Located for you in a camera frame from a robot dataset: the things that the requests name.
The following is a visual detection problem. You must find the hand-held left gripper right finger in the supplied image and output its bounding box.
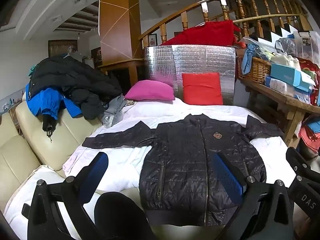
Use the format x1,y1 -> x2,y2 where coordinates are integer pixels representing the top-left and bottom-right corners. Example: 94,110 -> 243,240
214,152 -> 294,240

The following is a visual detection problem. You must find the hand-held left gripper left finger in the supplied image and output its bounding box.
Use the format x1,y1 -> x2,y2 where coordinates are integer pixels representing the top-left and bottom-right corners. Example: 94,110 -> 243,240
22,152 -> 109,240

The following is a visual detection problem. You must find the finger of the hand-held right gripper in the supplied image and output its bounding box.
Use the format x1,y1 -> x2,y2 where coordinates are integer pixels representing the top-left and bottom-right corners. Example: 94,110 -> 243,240
286,147 -> 320,178

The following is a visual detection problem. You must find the black quilted jacket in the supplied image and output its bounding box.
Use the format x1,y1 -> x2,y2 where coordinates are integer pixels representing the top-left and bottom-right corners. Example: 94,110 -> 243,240
82,114 -> 284,227

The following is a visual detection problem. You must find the white blanket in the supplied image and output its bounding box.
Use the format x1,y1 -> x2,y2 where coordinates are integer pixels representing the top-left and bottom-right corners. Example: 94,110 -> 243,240
4,96 -> 298,240

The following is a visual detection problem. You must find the red bag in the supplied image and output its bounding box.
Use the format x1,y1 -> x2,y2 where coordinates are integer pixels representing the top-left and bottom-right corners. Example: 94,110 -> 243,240
299,120 -> 320,155

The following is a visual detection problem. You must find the person's knee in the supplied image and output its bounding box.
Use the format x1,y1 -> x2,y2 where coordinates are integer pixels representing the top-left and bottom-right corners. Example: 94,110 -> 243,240
94,191 -> 150,240

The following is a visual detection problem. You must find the clear plastic bag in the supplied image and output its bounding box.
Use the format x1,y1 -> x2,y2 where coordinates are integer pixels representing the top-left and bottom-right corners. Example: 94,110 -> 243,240
101,114 -> 118,129

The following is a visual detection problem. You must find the wooden table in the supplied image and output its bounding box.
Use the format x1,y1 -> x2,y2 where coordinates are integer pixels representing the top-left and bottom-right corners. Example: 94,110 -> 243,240
237,76 -> 320,147

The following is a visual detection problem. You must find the grey garment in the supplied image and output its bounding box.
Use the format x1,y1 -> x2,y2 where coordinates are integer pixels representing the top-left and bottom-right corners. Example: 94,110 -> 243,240
99,94 -> 135,129

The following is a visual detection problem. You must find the beige leather sofa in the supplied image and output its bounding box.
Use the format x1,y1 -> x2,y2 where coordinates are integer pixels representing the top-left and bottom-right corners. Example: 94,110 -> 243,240
0,94 -> 105,213

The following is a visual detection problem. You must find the white patterned packet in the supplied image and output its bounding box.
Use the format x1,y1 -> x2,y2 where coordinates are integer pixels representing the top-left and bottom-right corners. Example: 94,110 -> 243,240
264,76 -> 312,104

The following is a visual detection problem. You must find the blue cardboard box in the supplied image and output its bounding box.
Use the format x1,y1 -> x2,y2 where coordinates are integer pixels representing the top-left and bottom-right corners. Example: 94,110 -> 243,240
270,62 -> 313,93

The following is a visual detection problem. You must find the blue jacket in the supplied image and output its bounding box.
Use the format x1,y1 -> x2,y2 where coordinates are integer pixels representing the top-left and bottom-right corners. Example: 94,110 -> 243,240
25,82 -> 84,143

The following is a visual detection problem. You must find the red pillow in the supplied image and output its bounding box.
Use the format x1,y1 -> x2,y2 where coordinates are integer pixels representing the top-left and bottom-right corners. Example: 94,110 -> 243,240
182,72 -> 224,105

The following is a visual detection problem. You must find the pink pillow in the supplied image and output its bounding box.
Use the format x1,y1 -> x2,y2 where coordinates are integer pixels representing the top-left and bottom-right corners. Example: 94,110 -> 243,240
124,79 -> 175,102

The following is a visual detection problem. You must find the black puffer coat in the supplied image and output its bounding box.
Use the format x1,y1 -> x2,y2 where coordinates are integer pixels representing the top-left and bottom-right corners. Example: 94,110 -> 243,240
26,55 -> 123,120

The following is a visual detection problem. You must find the wicker basket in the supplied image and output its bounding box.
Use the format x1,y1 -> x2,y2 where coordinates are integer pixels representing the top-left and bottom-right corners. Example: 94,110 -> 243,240
236,55 -> 273,85

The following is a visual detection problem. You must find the white plastic bag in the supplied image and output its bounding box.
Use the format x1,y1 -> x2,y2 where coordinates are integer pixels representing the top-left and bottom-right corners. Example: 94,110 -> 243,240
271,54 -> 300,70

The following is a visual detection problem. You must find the blue cloth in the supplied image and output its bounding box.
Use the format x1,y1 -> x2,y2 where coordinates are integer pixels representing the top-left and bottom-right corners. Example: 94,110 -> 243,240
241,44 -> 262,75

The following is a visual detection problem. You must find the grey plastic bag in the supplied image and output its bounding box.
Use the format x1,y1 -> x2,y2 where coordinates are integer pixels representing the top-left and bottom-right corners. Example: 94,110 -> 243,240
275,37 -> 297,55

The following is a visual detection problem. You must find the clear storage box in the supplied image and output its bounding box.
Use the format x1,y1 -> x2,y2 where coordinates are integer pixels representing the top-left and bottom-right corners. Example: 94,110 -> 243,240
292,30 -> 320,60

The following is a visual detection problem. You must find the silver foil panel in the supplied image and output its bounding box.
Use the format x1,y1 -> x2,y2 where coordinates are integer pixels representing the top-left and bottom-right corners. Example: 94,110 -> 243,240
143,44 -> 237,105

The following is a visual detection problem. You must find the framed picture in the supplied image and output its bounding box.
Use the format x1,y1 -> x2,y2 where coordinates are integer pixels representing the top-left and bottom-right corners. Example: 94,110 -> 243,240
147,33 -> 158,47

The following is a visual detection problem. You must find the red cloth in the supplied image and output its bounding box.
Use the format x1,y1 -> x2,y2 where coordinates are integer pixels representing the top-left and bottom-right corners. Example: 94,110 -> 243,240
161,20 -> 242,47

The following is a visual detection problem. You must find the wooden pillar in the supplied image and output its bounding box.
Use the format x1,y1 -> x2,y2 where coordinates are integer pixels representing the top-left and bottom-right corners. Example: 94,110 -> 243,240
97,0 -> 150,90

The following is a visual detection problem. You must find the wooden stair railing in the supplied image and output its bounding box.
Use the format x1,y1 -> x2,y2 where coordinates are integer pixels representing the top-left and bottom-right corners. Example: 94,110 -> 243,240
139,0 -> 313,48

